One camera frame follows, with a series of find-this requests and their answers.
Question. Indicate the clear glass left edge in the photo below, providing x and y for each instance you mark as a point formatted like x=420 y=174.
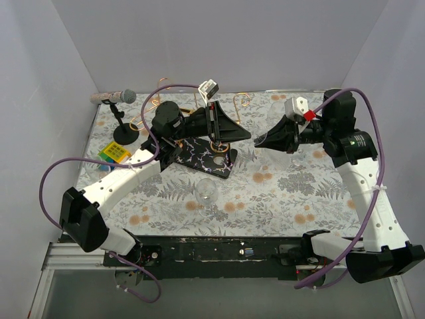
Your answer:
x=96 y=171

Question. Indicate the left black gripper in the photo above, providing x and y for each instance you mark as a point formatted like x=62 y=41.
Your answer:
x=212 y=120

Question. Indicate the microphone on black stand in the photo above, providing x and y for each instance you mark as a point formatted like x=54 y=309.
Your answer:
x=125 y=133

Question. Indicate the colourful toy block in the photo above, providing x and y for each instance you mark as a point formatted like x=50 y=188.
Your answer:
x=114 y=153

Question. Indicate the ribbed glass tumbler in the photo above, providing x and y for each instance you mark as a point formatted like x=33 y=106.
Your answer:
x=277 y=159

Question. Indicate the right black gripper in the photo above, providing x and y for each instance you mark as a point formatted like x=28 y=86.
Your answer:
x=295 y=135

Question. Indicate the floral table mat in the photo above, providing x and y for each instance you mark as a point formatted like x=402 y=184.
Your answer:
x=255 y=200

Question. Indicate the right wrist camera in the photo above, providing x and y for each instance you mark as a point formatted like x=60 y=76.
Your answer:
x=297 y=110

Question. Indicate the clear wine glass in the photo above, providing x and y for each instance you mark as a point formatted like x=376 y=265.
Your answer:
x=275 y=114
x=206 y=193

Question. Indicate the clear wine glass back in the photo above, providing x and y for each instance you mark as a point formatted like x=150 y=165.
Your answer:
x=275 y=114

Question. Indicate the black base frame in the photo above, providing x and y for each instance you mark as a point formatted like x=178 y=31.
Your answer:
x=171 y=257

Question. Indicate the gold black wine glass rack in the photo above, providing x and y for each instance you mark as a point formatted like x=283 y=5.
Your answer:
x=206 y=156

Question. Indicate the stemless clear glass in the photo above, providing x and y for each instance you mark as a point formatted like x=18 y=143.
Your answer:
x=299 y=157

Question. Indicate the clear wine glass front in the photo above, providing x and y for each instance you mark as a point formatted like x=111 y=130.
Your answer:
x=206 y=193

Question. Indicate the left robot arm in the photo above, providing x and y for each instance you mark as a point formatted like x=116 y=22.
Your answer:
x=83 y=212

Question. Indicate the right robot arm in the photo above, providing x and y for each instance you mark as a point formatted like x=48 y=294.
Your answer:
x=380 y=249

